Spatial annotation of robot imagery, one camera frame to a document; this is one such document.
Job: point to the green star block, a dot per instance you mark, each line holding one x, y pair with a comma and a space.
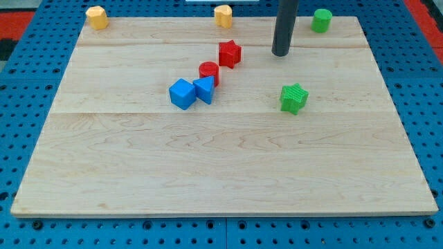
293, 98

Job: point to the red star block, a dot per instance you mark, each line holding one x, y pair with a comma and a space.
230, 54

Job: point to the blue triangular prism block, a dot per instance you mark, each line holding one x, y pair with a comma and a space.
205, 88

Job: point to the blue cube block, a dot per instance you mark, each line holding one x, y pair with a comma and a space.
182, 94

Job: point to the red cylinder block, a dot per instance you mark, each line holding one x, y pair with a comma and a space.
209, 68

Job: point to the light wooden board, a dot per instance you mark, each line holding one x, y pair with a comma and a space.
114, 146

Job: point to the yellow heart block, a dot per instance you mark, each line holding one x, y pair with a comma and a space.
223, 16

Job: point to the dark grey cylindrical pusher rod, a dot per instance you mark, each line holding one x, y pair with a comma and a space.
284, 26

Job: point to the green cylinder block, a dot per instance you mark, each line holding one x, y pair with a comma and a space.
321, 20

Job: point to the yellow hexagonal block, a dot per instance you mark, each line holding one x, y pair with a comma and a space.
97, 17

